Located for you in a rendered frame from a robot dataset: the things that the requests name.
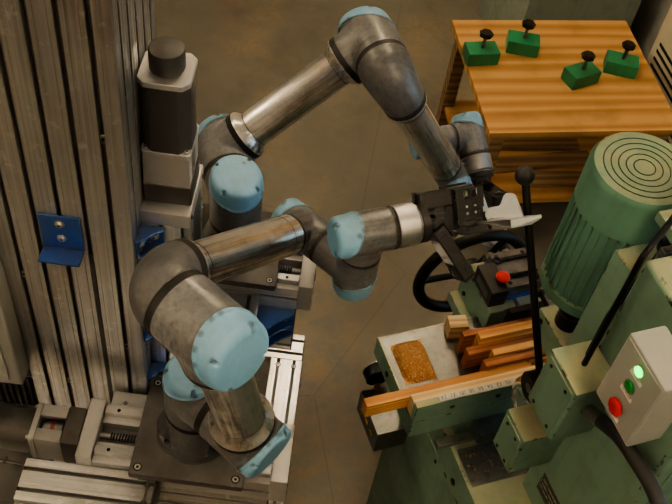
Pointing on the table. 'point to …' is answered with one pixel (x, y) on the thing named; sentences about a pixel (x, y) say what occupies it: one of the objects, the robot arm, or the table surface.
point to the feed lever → (524, 175)
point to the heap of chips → (413, 362)
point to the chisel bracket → (551, 335)
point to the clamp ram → (517, 311)
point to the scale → (477, 390)
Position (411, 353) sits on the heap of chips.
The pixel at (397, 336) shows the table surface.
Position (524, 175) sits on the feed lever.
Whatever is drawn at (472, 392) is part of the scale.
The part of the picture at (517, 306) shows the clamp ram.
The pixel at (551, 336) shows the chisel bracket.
